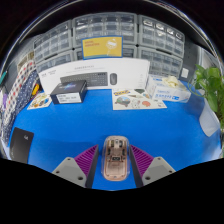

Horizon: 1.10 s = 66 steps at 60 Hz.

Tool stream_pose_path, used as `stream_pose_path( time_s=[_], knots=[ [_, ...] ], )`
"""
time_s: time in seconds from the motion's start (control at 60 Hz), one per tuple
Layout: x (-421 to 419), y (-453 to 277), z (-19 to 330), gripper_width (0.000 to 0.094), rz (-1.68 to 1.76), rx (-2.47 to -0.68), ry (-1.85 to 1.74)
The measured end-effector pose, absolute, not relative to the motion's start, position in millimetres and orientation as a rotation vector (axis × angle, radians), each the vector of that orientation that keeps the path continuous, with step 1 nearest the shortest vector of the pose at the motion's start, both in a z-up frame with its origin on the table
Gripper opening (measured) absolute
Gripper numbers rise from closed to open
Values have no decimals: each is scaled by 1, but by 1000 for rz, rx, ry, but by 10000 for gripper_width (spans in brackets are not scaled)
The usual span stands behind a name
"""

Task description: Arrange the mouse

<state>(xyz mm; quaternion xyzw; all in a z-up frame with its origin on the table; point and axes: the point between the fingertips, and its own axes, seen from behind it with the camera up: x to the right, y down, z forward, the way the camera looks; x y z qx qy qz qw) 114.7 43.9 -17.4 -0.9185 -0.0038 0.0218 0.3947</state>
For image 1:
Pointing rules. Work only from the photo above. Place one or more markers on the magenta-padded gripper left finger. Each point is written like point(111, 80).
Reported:
point(71, 170)

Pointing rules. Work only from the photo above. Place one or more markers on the transparent pink computer mouse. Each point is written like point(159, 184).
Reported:
point(115, 160)

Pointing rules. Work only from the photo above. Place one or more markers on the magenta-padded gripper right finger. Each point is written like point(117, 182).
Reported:
point(155, 170)

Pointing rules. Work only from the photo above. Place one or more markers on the orange yellow hand tool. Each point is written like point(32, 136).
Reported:
point(35, 89)

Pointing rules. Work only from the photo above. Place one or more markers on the green potted plant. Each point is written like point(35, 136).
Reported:
point(210, 83)

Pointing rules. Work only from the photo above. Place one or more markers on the small black product box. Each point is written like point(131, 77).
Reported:
point(68, 91)

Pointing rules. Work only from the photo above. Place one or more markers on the teal small item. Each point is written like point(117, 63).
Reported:
point(3, 77)

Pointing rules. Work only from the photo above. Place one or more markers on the yellow blue-framed sign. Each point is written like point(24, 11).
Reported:
point(101, 47)

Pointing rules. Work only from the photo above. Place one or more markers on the cartoon sticker sheet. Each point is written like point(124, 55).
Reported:
point(136, 99)

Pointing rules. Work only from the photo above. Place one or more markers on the long white keyboard box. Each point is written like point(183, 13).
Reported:
point(100, 66)

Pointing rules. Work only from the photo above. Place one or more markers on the black mouse pad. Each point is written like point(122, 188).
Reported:
point(21, 145)

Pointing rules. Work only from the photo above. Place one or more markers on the white wall socket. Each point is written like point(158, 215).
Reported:
point(185, 73)

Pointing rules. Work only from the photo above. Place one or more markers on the red blue plaid cloth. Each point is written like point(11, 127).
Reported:
point(18, 86)

